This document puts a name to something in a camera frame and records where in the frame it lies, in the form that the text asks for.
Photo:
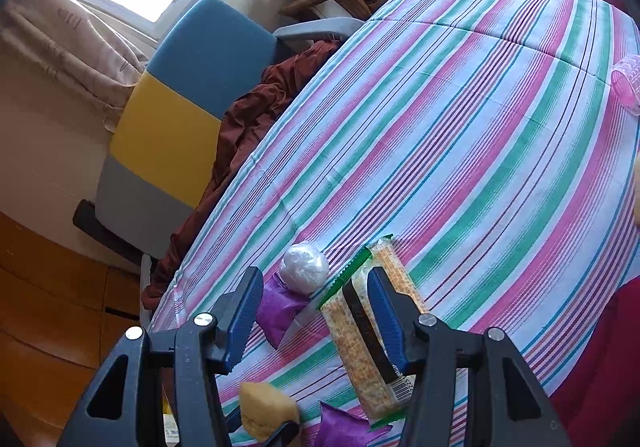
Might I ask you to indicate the dark red cloth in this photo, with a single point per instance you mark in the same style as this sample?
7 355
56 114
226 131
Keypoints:
250 117

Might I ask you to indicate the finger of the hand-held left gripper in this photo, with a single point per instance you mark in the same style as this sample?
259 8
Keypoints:
233 422
286 434

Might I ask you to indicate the striped tablecloth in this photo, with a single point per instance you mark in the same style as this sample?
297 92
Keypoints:
450 152

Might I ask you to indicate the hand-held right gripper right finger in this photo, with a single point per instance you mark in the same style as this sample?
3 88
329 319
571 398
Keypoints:
382 322

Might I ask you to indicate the grey yellow blue chair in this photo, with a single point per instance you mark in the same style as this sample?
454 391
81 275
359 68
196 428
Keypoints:
175 102

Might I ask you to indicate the white plastic-wrapped ball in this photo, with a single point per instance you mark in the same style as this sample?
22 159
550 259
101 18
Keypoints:
304 269

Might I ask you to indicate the beige curtain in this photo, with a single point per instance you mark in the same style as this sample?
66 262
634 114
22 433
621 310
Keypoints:
65 52

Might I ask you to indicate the rice cracker packet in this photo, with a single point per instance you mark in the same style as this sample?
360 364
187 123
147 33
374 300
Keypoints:
360 352

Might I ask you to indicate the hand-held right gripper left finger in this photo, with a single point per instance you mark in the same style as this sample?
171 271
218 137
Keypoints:
245 322

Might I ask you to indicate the purple snack packet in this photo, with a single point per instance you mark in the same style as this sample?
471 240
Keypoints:
345 427
277 314

